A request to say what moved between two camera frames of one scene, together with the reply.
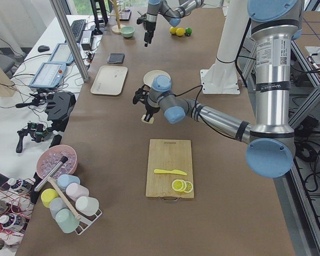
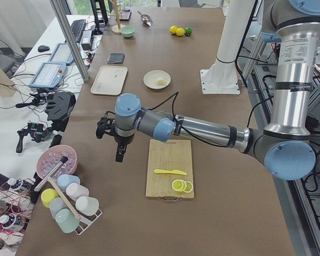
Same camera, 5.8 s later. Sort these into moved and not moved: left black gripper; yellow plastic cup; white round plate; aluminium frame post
Moved: left black gripper
Not moved: aluminium frame post; white round plate; yellow plastic cup
